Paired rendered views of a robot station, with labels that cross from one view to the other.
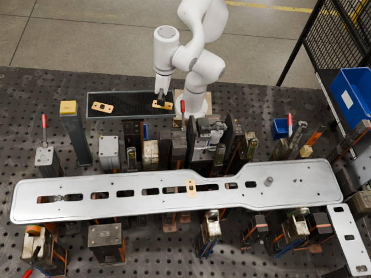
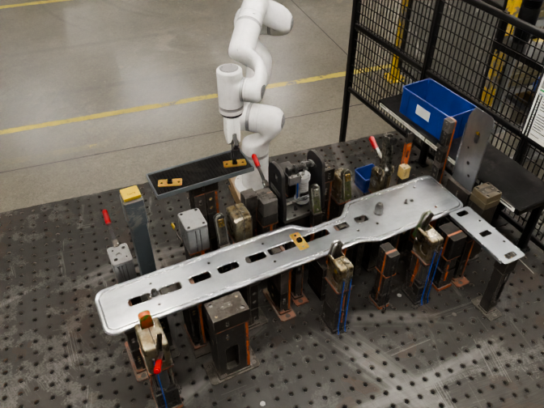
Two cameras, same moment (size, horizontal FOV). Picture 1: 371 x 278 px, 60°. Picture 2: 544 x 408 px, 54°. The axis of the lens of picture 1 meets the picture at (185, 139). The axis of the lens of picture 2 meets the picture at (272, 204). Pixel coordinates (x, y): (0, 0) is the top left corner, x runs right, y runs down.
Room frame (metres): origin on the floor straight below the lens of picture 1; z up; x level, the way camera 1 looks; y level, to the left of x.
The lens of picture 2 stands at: (-0.72, 0.28, 2.34)
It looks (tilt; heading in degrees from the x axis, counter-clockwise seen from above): 41 degrees down; 349
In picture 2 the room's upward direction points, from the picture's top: straight up
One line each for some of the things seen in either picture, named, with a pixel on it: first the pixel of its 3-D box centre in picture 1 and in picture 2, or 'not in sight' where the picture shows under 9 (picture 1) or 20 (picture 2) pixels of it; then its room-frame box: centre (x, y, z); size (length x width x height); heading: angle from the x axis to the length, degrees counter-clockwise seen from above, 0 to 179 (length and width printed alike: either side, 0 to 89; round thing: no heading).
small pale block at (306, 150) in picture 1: (292, 166); (397, 201); (0.84, -0.55, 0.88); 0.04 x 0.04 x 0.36; 16
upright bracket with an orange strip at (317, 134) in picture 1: (300, 155); (400, 183); (0.88, -0.56, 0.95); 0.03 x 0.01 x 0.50; 106
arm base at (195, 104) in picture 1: (193, 96); (255, 167); (1.18, 0.00, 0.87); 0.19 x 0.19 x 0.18
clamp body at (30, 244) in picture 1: (47, 255); (160, 367); (0.23, 0.45, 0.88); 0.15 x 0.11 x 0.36; 16
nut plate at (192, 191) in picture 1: (191, 187); (299, 240); (0.57, -0.06, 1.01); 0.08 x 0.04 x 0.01; 16
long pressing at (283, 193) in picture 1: (186, 191); (295, 245); (0.56, -0.04, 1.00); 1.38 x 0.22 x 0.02; 106
